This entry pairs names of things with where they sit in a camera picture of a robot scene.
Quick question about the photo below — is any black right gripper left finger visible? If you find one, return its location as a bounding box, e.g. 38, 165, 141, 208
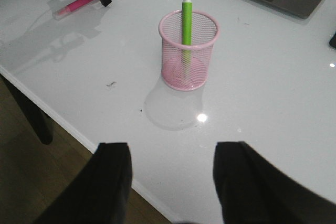
34, 143, 133, 223

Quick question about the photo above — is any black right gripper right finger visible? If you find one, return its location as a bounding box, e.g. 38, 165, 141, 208
213, 142, 335, 223

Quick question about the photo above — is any pink highlighter pen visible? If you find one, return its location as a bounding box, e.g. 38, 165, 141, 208
53, 0, 95, 20

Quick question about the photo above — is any green highlighter pen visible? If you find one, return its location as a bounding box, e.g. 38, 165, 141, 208
181, 0, 193, 78

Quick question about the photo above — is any pink mesh pen holder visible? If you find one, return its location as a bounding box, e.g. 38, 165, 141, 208
159, 10, 219, 91

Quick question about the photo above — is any black table leg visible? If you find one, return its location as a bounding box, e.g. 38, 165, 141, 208
1, 75, 53, 145

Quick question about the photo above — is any black phone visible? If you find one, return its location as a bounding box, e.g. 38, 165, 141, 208
329, 33, 336, 49

